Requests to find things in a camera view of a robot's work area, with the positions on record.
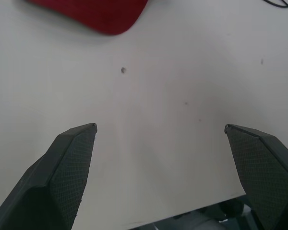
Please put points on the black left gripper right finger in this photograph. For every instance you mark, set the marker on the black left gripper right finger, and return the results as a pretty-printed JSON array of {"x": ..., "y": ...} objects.
[{"x": 264, "y": 172}]

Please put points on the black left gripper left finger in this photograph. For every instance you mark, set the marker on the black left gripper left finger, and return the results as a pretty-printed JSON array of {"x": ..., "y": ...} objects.
[{"x": 52, "y": 177}]

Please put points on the red cap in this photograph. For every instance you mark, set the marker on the red cap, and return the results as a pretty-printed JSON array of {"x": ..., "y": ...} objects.
[{"x": 96, "y": 14}]

